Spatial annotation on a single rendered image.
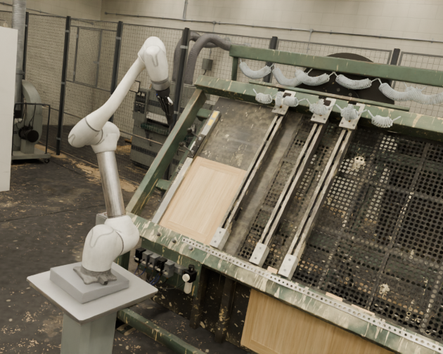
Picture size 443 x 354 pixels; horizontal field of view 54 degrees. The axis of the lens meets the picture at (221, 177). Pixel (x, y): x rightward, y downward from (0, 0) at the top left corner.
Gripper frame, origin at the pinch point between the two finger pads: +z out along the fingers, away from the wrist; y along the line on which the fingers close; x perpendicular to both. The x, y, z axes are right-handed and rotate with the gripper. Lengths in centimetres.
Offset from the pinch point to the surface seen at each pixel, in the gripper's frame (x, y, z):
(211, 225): -2, -17, 80
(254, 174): -40, -20, 61
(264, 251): -7, -60, 73
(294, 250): -18, -72, 72
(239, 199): -22, -24, 67
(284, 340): 8, -87, 126
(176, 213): 6, 10, 83
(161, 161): -13, 50, 74
